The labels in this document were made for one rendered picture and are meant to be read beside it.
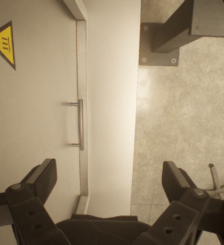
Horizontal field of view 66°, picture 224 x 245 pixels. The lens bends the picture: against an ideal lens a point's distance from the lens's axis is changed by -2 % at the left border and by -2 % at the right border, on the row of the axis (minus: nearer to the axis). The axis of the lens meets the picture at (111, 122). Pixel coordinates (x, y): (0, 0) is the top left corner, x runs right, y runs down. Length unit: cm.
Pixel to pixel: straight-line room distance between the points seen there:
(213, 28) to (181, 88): 98
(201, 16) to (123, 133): 41
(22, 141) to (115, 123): 41
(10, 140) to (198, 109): 145
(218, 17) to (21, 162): 54
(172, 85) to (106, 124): 93
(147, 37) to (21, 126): 127
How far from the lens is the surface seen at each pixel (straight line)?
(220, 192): 187
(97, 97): 61
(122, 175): 70
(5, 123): 23
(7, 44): 24
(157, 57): 143
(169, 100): 148
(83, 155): 64
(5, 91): 23
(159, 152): 158
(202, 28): 54
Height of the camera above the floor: 140
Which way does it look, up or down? 76 degrees down
